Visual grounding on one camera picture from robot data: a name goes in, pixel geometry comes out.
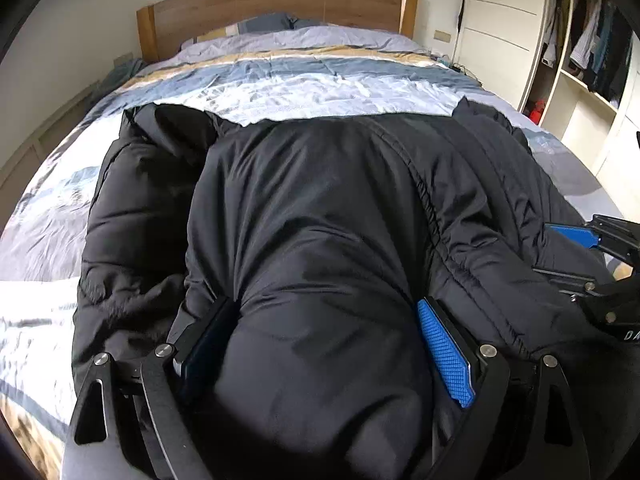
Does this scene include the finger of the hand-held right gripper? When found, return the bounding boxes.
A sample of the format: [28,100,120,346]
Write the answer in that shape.
[544,214,640,263]
[531,266,640,301]

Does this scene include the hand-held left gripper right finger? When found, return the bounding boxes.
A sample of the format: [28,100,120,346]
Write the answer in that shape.
[416,296,585,480]

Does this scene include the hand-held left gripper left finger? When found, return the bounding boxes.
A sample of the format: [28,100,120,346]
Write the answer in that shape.
[64,296,239,480]

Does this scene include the black puffer jacket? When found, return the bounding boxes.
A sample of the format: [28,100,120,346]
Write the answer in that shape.
[72,95,640,480]

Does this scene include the row of hanging clothes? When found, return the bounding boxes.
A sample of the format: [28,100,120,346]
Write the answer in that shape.
[542,0,634,107]

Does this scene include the white wardrobe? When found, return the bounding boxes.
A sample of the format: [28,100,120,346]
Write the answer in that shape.
[452,0,640,213]

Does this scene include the bed with striped duvet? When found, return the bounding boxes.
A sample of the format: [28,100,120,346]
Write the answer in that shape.
[0,25,626,480]

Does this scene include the dark blue cloth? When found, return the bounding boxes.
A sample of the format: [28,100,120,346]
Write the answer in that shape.
[99,57,147,97]

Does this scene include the grey-blue pillow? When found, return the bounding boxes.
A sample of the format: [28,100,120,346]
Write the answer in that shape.
[234,11,327,34]

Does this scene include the wooden headboard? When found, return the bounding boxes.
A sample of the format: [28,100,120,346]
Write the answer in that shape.
[136,0,420,64]

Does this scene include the black charger cable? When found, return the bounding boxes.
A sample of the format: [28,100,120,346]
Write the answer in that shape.
[439,58,482,82]

